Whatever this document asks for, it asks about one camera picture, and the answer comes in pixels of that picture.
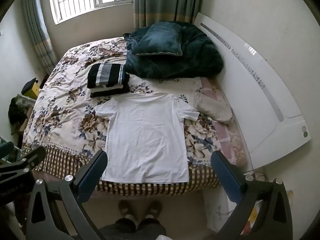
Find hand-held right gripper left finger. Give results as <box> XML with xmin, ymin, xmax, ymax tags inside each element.
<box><xmin>25</xmin><ymin>150</ymin><xmax>108</xmax><ymax>240</ymax></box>

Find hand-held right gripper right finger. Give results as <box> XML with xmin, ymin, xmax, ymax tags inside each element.
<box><xmin>210</xmin><ymin>151</ymin><xmax>293</xmax><ymax>240</ymax></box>

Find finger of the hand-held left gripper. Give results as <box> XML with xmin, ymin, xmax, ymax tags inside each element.
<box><xmin>0</xmin><ymin>146</ymin><xmax>47</xmax><ymax>180</ymax></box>
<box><xmin>0</xmin><ymin>141</ymin><xmax>15</xmax><ymax>159</ymax></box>

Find white t-shirt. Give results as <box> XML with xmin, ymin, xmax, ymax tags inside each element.
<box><xmin>94</xmin><ymin>92</ymin><xmax>200</xmax><ymax>183</ymax></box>

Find dark cloth pile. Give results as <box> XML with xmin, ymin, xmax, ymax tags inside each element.
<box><xmin>8</xmin><ymin>97</ymin><xmax>28</xmax><ymax>133</ymax></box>

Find pink checked bed sheet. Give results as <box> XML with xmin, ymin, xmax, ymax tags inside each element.
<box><xmin>200</xmin><ymin>77</ymin><xmax>250</xmax><ymax>171</ymax></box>

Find brown slipper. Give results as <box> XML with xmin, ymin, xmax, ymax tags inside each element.
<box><xmin>144</xmin><ymin>200</ymin><xmax>163</xmax><ymax>220</ymax></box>
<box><xmin>118</xmin><ymin>200</ymin><xmax>137</xmax><ymax>222</ymax></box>

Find floral bed blanket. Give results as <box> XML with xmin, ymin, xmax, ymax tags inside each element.
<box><xmin>21</xmin><ymin>37</ymin><xmax>225</xmax><ymax>196</ymax></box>

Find yellow stool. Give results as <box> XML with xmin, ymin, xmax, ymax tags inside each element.
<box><xmin>22</xmin><ymin>78</ymin><xmax>40</xmax><ymax>98</ymax></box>

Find person's dark grey pants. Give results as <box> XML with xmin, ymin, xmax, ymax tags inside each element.
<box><xmin>99</xmin><ymin>218</ymin><xmax>167</xmax><ymax>240</ymax></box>

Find beige pillow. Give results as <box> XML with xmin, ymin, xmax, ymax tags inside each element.
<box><xmin>196</xmin><ymin>90</ymin><xmax>233</xmax><ymax>125</ymax></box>

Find white bed headboard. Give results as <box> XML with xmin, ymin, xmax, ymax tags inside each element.
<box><xmin>194</xmin><ymin>12</ymin><xmax>312</xmax><ymax>170</ymax></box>

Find navy striped folded garment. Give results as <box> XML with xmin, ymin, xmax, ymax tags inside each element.
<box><xmin>87</xmin><ymin>63</ymin><xmax>127</xmax><ymax>89</ymax></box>

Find green striped curtain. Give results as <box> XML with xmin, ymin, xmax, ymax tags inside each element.
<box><xmin>133</xmin><ymin>0</ymin><xmax>206</xmax><ymax>29</ymax></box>
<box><xmin>21</xmin><ymin>0</ymin><xmax>58</xmax><ymax>68</ymax></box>

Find dark green blanket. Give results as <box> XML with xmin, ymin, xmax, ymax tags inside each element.
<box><xmin>124</xmin><ymin>21</ymin><xmax>224</xmax><ymax>79</ymax></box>

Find dark green pillow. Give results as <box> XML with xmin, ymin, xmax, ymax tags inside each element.
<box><xmin>131</xmin><ymin>22</ymin><xmax>187</xmax><ymax>57</ymax></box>

